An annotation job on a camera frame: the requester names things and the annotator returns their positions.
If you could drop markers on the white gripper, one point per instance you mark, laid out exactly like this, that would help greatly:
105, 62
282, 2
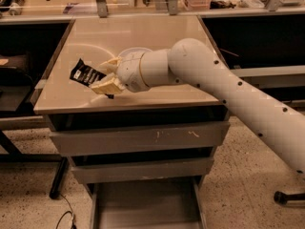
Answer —
131, 71

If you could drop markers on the black rxbar chocolate wrapper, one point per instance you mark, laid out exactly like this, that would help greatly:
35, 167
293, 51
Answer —
84, 74

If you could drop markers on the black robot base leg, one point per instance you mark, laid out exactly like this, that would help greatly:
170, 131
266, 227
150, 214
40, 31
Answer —
284, 199

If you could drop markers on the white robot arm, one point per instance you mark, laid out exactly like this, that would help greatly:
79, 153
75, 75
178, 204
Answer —
190, 61

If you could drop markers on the top grey drawer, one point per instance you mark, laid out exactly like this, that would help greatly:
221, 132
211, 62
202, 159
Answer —
140, 139

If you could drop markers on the grey drawer cabinet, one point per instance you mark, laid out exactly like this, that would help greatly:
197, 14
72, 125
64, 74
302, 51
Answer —
69, 106

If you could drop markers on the middle grey drawer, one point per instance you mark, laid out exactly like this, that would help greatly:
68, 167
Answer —
188, 167

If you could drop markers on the open bottom grey drawer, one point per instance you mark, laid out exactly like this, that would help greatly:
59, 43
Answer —
148, 204

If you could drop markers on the white bowl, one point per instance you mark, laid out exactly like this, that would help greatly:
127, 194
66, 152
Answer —
134, 49

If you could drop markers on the black desk leg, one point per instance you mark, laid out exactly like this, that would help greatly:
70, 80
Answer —
56, 184

